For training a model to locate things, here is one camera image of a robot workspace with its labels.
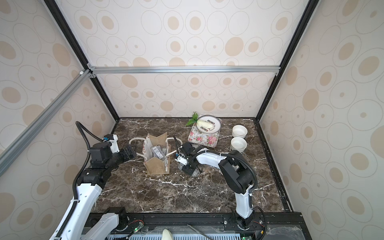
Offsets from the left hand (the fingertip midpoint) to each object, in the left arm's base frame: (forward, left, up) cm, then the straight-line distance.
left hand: (135, 146), depth 76 cm
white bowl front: (+17, -60, -21) cm, 66 cm away
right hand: (+1, -29, -24) cm, 38 cm away
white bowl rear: (+29, -63, -21) cm, 72 cm away
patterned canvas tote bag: (-2, -7, -16) cm, 18 cm away
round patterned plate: (+40, -43, -21) cm, 63 cm away
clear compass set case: (+7, -7, -16) cm, 18 cm away
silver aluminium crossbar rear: (+106, +30, -16) cm, 111 cm away
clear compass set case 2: (-4, -31, -21) cm, 38 cm away
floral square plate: (+21, -40, -22) cm, 51 cm away
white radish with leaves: (+35, -35, -19) cm, 53 cm away
